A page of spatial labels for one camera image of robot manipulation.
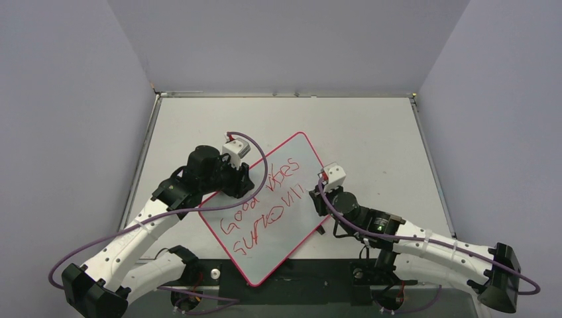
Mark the aluminium table edge frame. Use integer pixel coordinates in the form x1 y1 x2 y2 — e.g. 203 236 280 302
122 92 456 266

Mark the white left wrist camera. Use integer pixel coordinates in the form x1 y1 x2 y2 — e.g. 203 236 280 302
222 138 251 170

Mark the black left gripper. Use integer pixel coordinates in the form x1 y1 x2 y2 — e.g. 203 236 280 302
200 153 253 198

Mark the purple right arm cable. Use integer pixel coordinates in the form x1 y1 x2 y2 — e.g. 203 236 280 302
317 178 541 295

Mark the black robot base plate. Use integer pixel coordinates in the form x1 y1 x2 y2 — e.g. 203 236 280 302
153 258 418 308

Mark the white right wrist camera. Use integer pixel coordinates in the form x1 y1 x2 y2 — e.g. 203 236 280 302
319 162 347 193

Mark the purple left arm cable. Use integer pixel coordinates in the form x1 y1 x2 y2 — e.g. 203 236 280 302
48 131 269 291

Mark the pink-framed whiteboard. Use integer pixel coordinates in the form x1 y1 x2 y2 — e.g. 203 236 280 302
199 132 325 287

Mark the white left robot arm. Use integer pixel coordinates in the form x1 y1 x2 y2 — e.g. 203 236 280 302
62 138 254 317

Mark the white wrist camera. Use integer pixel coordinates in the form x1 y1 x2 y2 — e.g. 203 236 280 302
222 138 251 170
319 162 347 193

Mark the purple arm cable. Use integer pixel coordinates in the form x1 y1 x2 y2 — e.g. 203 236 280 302
317 178 541 295
48 131 269 291

